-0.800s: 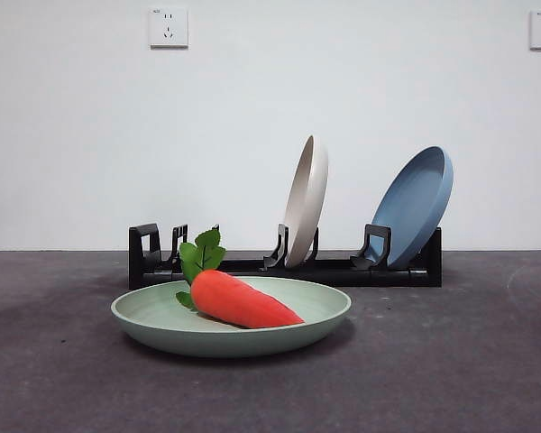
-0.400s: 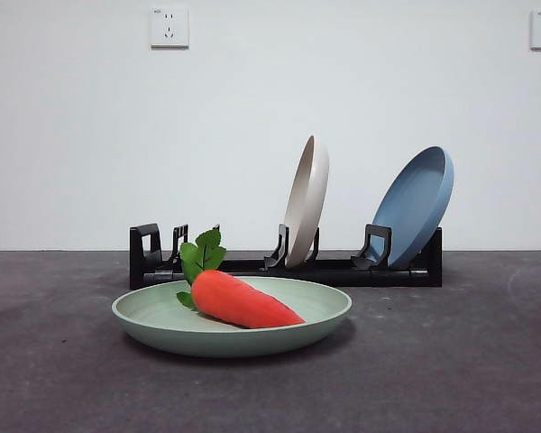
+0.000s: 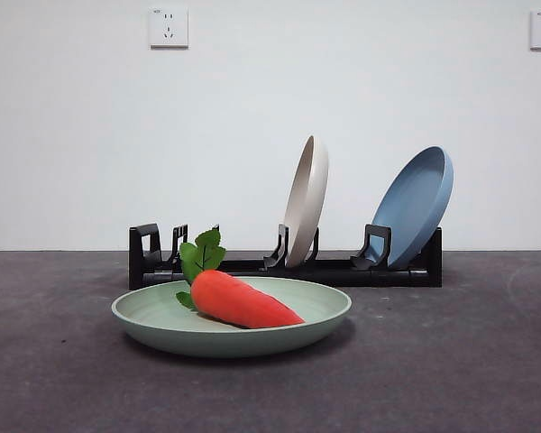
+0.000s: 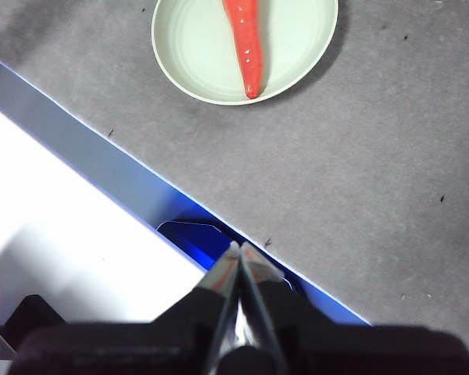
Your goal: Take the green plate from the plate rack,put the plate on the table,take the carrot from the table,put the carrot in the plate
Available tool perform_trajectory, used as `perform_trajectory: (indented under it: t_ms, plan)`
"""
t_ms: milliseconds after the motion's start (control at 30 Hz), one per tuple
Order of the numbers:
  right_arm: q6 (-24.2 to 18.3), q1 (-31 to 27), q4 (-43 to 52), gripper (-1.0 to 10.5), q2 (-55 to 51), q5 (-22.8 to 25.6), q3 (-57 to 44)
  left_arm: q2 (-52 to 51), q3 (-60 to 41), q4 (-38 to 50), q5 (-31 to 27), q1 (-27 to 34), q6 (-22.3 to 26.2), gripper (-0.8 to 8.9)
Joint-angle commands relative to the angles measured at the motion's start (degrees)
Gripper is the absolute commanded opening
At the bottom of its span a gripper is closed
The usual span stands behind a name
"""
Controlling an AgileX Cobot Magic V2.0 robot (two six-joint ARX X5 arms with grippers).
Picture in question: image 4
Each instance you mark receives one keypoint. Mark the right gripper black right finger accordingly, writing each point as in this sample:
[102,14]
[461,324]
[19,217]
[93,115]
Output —
[355,351]

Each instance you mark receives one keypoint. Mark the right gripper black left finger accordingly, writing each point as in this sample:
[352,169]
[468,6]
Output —
[172,343]

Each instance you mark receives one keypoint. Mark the orange carrot with green leaves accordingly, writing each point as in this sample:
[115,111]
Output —
[250,51]

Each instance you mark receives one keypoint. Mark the green round plate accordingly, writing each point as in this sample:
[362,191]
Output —
[195,51]

